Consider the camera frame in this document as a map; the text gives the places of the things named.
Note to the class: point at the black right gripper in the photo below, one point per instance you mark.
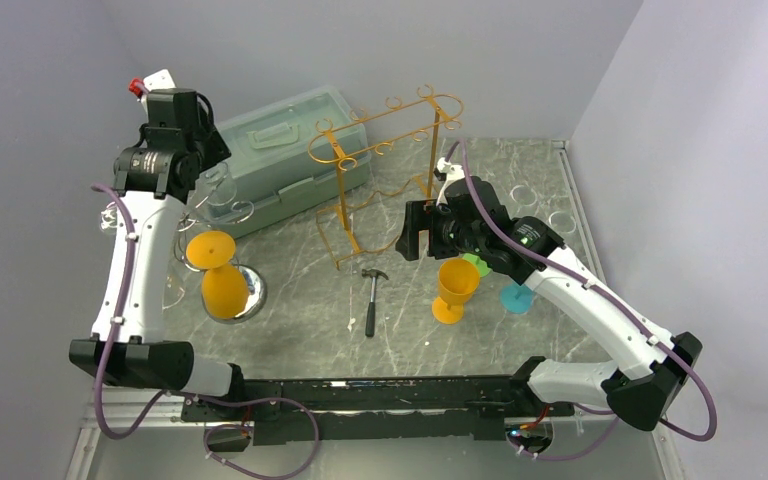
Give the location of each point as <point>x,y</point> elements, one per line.
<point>420,215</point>

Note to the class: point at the clear wine glass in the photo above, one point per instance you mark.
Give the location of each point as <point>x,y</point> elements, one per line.
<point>563,222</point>
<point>523,195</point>

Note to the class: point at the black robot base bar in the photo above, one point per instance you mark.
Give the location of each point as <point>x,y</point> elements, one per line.
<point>482,407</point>

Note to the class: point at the orange wine glass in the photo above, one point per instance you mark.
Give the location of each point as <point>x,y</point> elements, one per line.
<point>457,281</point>
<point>224,288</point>

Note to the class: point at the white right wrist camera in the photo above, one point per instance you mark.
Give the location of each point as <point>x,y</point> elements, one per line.
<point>448,173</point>

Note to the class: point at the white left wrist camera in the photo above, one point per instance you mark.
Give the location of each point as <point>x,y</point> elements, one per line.
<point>161,79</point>

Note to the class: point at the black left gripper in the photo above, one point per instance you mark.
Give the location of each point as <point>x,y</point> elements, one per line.
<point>215,149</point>

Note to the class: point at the green wine glass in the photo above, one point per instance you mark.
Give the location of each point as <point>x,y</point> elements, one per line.
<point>480,265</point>

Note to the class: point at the blue wine glass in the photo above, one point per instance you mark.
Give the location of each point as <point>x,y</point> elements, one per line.
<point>516,299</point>

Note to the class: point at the chrome tree glass rack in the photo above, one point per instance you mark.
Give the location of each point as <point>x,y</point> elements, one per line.
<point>189,226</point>

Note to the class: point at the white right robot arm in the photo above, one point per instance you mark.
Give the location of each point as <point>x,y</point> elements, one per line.
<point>647,365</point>

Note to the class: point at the clear glass chrome rack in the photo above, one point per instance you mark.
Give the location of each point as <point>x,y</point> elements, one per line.
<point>109,220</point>
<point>174,291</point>

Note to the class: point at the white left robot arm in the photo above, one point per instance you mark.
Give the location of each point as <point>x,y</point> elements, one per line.
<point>151,184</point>

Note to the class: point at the black handled hammer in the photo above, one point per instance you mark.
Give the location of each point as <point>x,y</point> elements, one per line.
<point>375,276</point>

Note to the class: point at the clear plastic storage box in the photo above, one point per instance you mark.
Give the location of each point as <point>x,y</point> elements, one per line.
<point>274,152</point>

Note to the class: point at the gold wire glass rack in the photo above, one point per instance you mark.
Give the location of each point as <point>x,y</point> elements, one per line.
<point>379,156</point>

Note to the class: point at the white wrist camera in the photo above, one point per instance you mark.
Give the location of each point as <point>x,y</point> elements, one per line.
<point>161,79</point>
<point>448,173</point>

